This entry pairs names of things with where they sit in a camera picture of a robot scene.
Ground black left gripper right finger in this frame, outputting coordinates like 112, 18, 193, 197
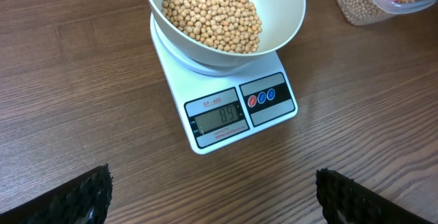
315, 169, 431, 224

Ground white digital kitchen scale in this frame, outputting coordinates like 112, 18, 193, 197
150, 18, 298, 154

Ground soybeans in white bowl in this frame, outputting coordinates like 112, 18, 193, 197
162, 0, 262, 54

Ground white bowl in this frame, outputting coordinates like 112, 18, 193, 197
148, 0, 306, 66

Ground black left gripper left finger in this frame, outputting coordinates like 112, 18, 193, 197
1, 164, 113, 224

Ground yellow soybeans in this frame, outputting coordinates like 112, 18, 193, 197
335, 0, 415, 25

